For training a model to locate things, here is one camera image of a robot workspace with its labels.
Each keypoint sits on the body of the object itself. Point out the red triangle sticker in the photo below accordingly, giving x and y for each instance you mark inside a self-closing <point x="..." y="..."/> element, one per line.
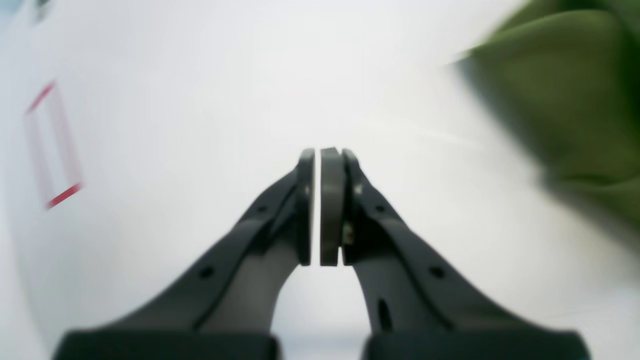
<point x="51" y="146"/>

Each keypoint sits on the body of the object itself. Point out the olive green T-shirt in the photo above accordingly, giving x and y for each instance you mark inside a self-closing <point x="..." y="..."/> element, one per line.
<point x="563" y="76"/>

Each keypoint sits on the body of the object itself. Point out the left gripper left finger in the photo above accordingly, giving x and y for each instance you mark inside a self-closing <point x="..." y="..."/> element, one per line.
<point x="223" y="306"/>

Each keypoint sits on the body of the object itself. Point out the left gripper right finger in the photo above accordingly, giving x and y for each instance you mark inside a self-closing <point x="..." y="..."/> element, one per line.
<point x="419" y="306"/>

